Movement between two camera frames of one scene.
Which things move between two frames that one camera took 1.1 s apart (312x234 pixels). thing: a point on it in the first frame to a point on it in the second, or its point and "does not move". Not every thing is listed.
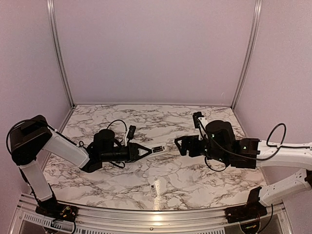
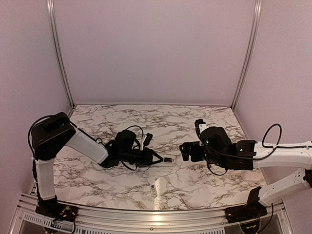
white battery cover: (153, 191) does not move
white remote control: (157, 149) to (168, 160)
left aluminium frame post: (51, 13) does not move
